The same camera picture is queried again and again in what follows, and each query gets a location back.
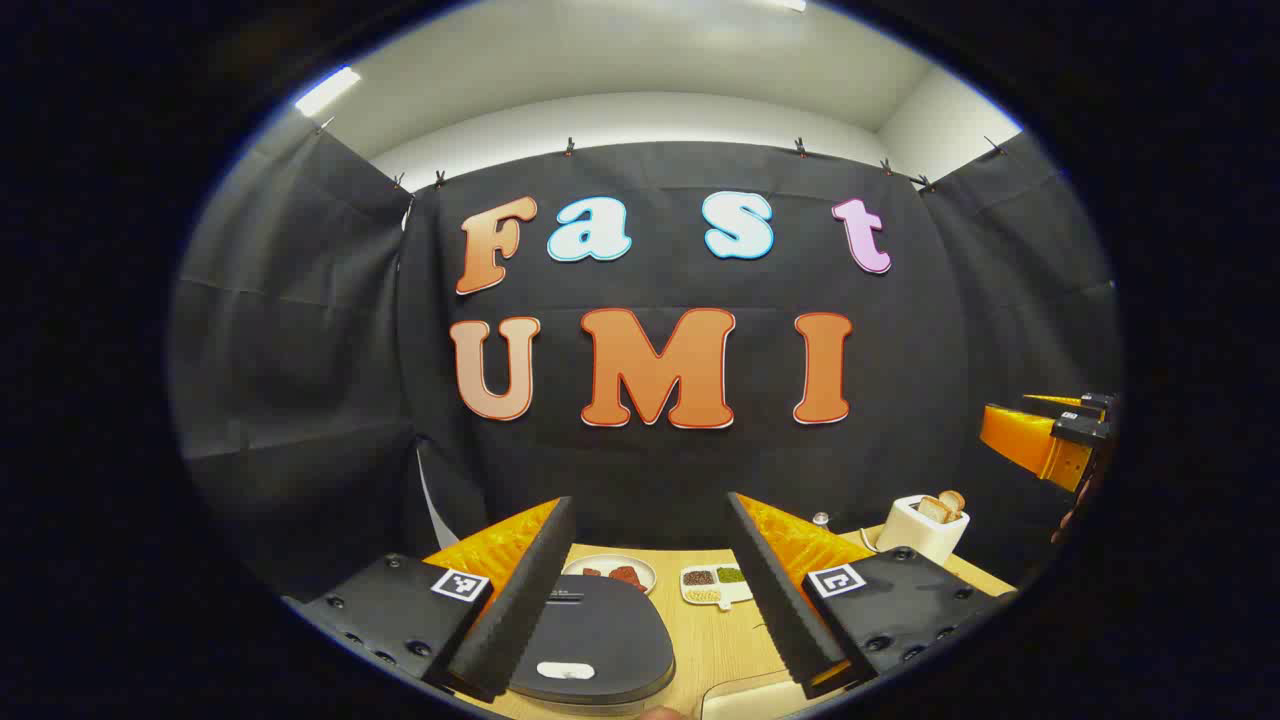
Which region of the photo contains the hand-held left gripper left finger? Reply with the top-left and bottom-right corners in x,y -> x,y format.
283,497 -> 578,704

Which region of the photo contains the white divided bean dish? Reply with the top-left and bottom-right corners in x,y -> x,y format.
680,563 -> 754,611

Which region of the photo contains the ceiling light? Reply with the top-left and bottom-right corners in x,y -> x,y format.
295,66 -> 362,118

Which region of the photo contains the round white plate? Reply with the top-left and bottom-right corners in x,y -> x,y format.
562,554 -> 658,597

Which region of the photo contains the white toaster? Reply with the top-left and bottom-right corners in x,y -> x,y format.
876,494 -> 971,567

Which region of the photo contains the white rice container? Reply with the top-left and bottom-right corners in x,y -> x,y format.
700,672 -> 811,720

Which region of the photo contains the black rice cooker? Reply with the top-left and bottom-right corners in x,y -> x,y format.
505,575 -> 676,713

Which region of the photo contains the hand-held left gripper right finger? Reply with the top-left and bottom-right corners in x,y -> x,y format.
727,492 -> 1018,701

